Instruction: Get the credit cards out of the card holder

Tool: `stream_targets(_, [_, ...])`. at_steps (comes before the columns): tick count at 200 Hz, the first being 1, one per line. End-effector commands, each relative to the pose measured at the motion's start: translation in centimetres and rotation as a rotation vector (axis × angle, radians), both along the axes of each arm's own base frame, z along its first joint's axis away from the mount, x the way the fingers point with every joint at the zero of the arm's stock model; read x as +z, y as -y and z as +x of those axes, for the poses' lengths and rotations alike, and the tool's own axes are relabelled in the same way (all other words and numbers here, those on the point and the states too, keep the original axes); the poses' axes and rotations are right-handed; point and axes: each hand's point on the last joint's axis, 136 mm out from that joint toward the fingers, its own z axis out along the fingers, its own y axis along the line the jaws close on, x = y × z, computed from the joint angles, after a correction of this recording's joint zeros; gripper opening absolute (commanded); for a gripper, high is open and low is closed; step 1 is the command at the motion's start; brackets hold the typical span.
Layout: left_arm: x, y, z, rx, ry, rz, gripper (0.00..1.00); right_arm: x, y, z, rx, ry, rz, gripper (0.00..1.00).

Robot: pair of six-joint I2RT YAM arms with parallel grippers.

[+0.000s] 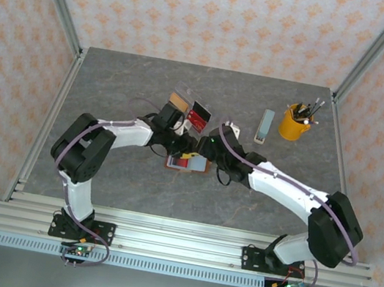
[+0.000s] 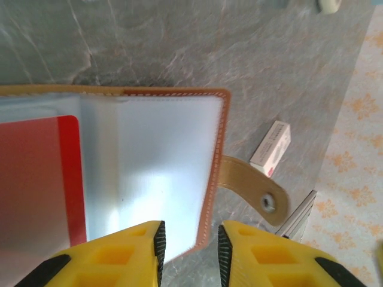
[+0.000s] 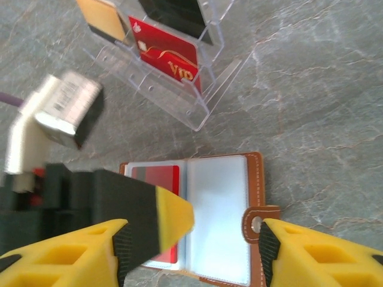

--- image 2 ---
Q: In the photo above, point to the brown leather card holder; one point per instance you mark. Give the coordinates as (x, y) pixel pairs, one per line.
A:
(167, 143)

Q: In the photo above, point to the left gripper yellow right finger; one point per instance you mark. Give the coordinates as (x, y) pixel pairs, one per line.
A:
(269, 263)

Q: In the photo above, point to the red credit card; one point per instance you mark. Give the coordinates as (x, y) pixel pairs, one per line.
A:
(36, 179)

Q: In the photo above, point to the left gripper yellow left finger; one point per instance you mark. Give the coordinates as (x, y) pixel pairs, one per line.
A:
(104, 263)

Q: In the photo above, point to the light blue eraser block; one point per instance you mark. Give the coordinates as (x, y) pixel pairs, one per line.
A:
(329, 5)

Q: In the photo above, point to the small white cardboard box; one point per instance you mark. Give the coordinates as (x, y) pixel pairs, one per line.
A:
(270, 148)

